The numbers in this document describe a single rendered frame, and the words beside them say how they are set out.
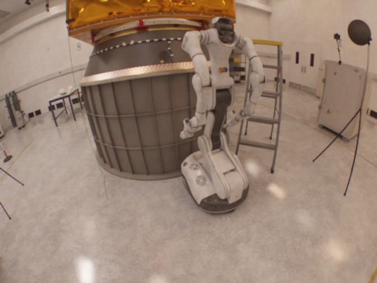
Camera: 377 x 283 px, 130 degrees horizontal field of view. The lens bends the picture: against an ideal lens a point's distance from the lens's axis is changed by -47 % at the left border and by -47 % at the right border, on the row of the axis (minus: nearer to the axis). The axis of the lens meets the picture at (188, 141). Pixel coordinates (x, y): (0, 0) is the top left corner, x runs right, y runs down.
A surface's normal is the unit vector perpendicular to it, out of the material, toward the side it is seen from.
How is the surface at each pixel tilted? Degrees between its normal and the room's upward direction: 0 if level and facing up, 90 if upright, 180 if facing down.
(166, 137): 90
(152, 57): 62
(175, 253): 0
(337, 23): 90
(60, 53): 90
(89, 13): 93
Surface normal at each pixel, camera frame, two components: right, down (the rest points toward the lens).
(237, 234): -0.05, -0.87
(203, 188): 0.22, -0.43
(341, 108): -0.94, 0.20
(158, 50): 0.22, -0.01
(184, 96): 0.43, 0.41
